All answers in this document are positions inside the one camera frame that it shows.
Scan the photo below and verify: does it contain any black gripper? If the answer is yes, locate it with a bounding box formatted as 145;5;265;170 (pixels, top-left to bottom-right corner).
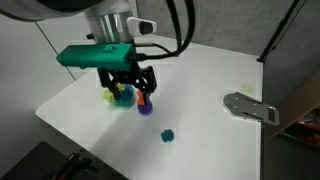
97;63;157;105

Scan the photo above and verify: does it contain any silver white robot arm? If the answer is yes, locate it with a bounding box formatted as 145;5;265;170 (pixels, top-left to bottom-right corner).
0;0;157;105

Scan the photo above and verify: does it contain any green bowl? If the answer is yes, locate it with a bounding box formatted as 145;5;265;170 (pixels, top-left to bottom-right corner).
113;85;135;107

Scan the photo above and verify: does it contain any purple bowl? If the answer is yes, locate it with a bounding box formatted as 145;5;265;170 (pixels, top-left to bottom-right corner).
137;101;153;115

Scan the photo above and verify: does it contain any blue toy block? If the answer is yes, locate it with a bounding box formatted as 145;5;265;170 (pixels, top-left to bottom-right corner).
121;86;132;101

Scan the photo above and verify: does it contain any orange toy figure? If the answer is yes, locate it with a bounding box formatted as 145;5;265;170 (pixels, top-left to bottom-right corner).
137;90;145;105

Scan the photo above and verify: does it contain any lime green toy cube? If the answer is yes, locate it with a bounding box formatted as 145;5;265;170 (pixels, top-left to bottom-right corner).
103;89;115;103

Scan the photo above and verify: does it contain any teal toy animal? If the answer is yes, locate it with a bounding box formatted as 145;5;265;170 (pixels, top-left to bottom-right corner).
161;129;174;143

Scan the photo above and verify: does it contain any grey metal mounting plate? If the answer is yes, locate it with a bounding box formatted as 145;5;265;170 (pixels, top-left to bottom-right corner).
223;92;280;126

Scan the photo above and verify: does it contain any black equipment case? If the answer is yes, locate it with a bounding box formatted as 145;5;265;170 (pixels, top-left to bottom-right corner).
1;141;129;180

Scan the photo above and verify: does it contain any black tripod stand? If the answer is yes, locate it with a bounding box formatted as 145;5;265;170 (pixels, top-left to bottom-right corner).
257;0;308;64

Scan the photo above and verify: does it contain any wooden shelf with items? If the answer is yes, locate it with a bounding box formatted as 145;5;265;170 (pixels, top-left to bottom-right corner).
264;71;320;141

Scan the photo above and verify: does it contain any green wrist camera box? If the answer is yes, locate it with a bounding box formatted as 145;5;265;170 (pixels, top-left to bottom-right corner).
56;44;135;71

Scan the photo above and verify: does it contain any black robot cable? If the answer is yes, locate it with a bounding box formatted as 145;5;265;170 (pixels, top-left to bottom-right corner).
127;0;196;62

